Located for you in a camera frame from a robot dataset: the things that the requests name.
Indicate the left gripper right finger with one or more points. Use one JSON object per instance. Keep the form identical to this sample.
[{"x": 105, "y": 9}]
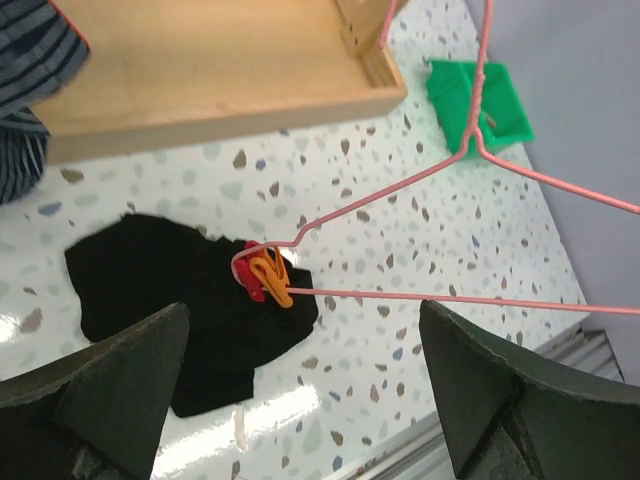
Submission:
[{"x": 568, "y": 424}]

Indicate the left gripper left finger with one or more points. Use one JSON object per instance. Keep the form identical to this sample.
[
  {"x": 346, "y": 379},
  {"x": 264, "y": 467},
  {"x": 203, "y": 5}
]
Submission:
[{"x": 97, "y": 413}]

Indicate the striped navy underwear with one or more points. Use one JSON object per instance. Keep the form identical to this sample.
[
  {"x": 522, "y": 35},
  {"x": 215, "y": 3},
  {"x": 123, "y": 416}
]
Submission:
[{"x": 41, "y": 53}]

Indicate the red clothespin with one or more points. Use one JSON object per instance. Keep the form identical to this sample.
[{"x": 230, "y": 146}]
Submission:
[{"x": 247, "y": 278}]

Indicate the orange clothespin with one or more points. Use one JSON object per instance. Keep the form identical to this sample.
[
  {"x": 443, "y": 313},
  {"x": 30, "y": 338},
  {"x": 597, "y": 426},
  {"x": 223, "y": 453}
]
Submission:
[{"x": 269, "y": 268}]

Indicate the wooden clothes rack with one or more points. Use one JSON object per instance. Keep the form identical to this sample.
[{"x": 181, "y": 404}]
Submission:
[{"x": 170, "y": 73}]

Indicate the aluminium mounting rail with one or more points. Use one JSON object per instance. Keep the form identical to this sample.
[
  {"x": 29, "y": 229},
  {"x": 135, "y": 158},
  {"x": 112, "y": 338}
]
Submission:
[{"x": 421, "y": 451}]

